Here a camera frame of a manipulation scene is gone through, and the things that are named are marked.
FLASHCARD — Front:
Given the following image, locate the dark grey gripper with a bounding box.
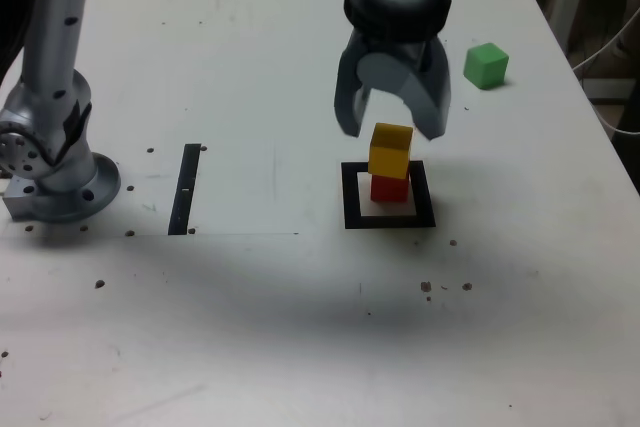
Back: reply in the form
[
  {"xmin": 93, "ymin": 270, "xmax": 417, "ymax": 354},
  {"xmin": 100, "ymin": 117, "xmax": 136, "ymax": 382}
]
[{"xmin": 333, "ymin": 29, "xmax": 455, "ymax": 142}]

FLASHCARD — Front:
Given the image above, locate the yellow cube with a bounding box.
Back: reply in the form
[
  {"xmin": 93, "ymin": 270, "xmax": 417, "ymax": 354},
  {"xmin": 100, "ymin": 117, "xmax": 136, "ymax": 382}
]
[{"xmin": 367, "ymin": 122, "xmax": 415, "ymax": 180}]

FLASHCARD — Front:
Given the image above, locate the red cube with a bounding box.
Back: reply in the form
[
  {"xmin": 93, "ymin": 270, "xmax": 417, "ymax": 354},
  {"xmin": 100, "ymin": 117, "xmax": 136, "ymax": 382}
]
[{"xmin": 369, "ymin": 174, "xmax": 411, "ymax": 204}]

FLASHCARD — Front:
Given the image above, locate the green cube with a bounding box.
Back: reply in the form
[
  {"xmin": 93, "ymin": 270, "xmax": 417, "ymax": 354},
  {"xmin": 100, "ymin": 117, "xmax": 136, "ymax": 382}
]
[{"xmin": 462, "ymin": 41, "xmax": 510, "ymax": 91}]

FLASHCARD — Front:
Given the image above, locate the black tape square outline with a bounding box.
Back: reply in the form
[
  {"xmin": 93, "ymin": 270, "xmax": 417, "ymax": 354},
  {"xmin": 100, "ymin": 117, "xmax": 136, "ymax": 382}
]
[{"xmin": 340, "ymin": 160, "xmax": 437, "ymax": 231}]

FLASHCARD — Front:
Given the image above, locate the black tape strip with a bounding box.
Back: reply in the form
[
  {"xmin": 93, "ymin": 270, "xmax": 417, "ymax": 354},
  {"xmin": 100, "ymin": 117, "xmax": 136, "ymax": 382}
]
[{"xmin": 167, "ymin": 143, "xmax": 202, "ymax": 237}]

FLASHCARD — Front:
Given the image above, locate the white cable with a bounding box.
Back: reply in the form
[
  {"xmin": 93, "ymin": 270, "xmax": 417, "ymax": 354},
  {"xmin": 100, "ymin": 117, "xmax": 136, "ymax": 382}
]
[
  {"xmin": 594, "ymin": 96, "xmax": 640, "ymax": 136},
  {"xmin": 572, "ymin": 5, "xmax": 640, "ymax": 73}
]

